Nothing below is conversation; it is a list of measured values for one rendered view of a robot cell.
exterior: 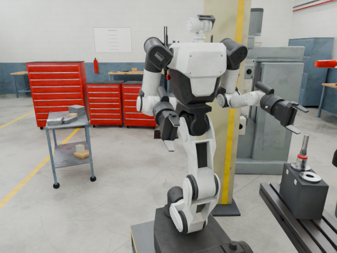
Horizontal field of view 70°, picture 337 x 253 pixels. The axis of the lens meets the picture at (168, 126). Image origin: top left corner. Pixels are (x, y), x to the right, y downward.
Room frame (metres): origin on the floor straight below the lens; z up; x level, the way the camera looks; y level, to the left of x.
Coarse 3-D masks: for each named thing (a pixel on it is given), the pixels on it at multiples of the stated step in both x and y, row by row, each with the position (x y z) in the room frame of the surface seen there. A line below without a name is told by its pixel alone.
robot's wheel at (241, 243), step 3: (240, 240) 1.23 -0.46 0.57; (240, 243) 1.18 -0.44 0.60; (243, 243) 1.18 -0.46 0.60; (246, 243) 1.18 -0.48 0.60; (243, 246) 1.15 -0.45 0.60; (246, 246) 1.15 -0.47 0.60; (249, 246) 1.15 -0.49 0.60; (246, 249) 1.13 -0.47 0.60; (249, 249) 1.13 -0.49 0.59; (246, 252) 1.11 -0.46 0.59; (249, 252) 1.12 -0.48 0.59; (252, 252) 1.12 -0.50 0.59
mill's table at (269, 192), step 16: (272, 192) 1.17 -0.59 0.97; (272, 208) 1.09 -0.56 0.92; (288, 208) 1.06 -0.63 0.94; (288, 224) 0.93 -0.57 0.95; (304, 224) 0.91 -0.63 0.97; (320, 224) 0.91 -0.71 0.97; (336, 224) 0.91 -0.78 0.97; (304, 240) 0.82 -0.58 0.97; (320, 240) 0.82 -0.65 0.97; (336, 240) 0.82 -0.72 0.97
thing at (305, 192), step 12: (288, 168) 1.11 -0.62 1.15; (300, 168) 1.08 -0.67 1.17; (288, 180) 1.08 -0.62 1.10; (300, 180) 0.99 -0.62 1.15; (312, 180) 0.97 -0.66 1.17; (288, 192) 1.06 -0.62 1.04; (300, 192) 0.95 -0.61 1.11; (312, 192) 0.95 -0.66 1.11; (324, 192) 0.94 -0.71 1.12; (288, 204) 1.04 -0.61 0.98; (300, 204) 0.95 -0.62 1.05; (312, 204) 0.95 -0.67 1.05; (300, 216) 0.95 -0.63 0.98; (312, 216) 0.95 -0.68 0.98
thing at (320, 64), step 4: (320, 60) 0.71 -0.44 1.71; (324, 60) 0.71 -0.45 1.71; (328, 60) 0.71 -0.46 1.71; (332, 60) 0.71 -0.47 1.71; (316, 64) 0.71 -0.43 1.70; (320, 64) 0.70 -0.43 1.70; (324, 64) 0.70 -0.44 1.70; (328, 64) 0.70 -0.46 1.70; (332, 64) 0.70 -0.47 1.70; (336, 64) 0.71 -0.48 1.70
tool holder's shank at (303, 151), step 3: (306, 135) 1.10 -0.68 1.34; (303, 138) 1.11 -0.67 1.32; (306, 138) 1.10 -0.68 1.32; (303, 141) 1.11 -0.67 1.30; (306, 141) 1.09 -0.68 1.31; (303, 144) 1.10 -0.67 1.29; (306, 144) 1.09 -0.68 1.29; (303, 147) 1.10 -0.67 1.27; (306, 147) 1.10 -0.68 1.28; (300, 150) 1.11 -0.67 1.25; (303, 150) 1.10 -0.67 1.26; (306, 150) 1.10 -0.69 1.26; (300, 153) 1.10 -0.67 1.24; (303, 153) 1.09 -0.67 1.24; (306, 153) 1.10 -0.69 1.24; (303, 156) 1.10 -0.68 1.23
